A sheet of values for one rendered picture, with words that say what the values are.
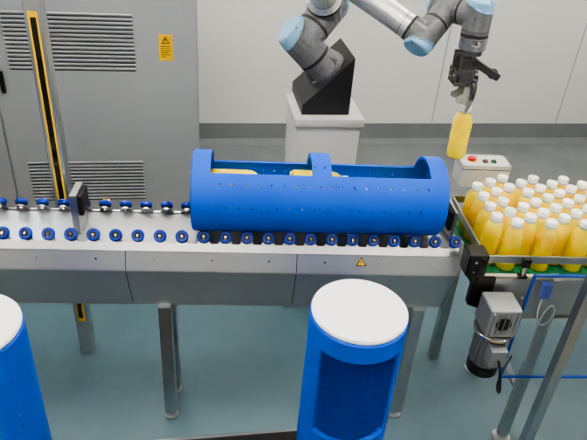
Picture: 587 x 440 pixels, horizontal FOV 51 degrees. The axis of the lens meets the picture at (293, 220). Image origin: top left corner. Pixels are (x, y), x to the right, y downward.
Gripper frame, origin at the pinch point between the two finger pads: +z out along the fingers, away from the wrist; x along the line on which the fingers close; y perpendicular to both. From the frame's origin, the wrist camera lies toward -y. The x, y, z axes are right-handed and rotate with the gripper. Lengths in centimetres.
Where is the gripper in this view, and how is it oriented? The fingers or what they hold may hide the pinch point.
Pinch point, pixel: (466, 106)
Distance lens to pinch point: 225.5
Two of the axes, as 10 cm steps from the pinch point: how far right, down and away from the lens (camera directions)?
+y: -10.0, 0.0, -0.9
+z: -0.4, 8.5, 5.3
